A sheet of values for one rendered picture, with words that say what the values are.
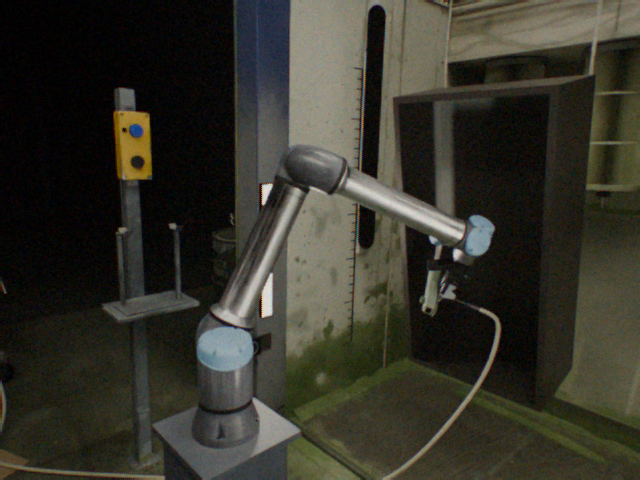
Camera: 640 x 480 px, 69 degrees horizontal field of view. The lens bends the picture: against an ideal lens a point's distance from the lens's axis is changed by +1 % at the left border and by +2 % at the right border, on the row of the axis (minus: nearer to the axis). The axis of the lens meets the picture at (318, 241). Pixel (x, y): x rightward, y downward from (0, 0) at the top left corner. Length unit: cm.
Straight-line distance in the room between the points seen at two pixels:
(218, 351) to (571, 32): 235
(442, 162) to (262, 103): 86
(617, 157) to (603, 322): 87
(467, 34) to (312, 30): 115
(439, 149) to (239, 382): 140
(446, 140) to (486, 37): 103
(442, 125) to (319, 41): 70
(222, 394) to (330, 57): 166
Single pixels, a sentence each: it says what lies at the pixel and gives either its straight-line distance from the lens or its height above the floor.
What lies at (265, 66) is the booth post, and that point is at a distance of 213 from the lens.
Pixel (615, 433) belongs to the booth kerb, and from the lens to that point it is 286.
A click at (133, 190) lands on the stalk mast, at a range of 204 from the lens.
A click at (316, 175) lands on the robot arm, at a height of 136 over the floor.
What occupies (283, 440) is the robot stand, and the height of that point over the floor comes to 64.
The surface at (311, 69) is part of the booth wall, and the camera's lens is 230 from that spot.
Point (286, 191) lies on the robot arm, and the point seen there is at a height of 130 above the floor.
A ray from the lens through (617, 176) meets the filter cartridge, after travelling 282.
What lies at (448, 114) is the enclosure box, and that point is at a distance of 218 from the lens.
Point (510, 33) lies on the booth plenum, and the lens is 302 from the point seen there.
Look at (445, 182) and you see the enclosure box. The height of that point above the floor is 129.
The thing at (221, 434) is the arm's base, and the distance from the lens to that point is 136.
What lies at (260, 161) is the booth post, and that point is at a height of 137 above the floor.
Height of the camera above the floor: 142
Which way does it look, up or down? 11 degrees down
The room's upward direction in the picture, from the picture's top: 1 degrees clockwise
